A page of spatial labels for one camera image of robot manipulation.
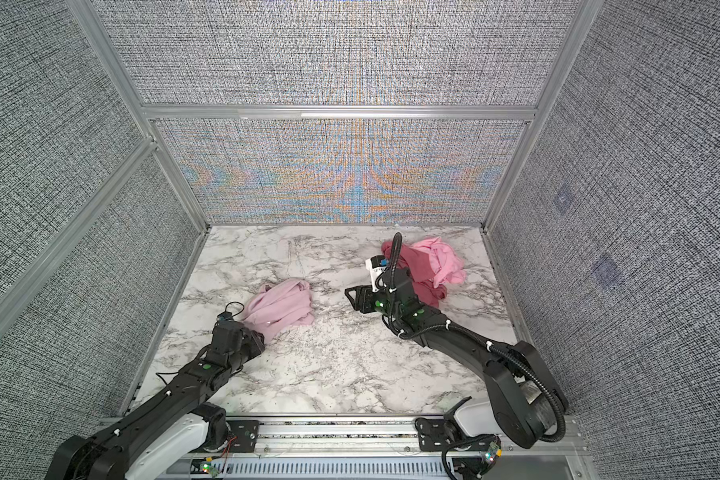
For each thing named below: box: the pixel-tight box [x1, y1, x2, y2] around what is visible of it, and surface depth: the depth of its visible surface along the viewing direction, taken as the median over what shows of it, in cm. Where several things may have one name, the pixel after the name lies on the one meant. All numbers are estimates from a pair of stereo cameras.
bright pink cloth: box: [411, 237, 467, 288], surface depth 98 cm
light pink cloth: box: [243, 279, 314, 343], surface depth 92 cm
